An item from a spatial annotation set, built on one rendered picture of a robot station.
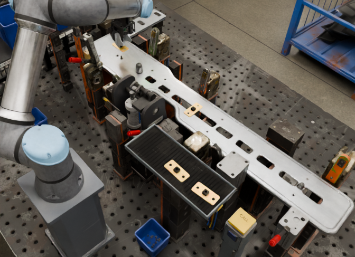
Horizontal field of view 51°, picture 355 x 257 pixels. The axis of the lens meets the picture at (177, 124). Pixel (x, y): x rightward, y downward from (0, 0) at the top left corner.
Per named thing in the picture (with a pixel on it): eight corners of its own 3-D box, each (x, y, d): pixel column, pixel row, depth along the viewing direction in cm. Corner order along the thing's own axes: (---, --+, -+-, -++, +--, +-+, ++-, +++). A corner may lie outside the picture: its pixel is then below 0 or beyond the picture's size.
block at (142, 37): (155, 78, 215) (155, 38, 194) (141, 87, 210) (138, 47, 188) (144, 70, 219) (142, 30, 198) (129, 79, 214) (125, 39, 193)
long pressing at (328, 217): (361, 199, 135) (362, 197, 133) (329, 241, 124) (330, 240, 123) (113, 31, 195) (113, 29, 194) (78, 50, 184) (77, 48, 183)
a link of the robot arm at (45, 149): (59, 187, 110) (49, 160, 100) (21, 172, 113) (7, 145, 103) (81, 156, 117) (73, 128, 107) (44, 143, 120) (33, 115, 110)
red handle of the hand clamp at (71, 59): (101, 61, 167) (73, 59, 154) (99, 66, 168) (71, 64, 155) (95, 57, 169) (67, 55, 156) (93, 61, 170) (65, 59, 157)
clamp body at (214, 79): (218, 124, 194) (227, 74, 168) (202, 137, 188) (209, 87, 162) (205, 115, 198) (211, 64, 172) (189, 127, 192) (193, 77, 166)
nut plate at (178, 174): (190, 175, 119) (190, 173, 118) (181, 182, 117) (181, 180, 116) (172, 159, 122) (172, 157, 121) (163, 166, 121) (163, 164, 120)
